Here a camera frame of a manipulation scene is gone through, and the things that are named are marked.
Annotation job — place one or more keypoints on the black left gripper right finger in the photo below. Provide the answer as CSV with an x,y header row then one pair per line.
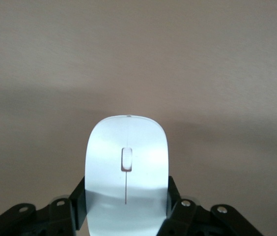
x,y
185,218

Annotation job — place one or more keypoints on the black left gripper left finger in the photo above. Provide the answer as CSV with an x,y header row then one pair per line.
x,y
62,216

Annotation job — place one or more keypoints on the brown table cover mat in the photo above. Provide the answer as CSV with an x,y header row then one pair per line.
x,y
138,49

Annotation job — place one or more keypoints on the white computer mouse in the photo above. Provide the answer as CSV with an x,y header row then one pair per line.
x,y
126,137

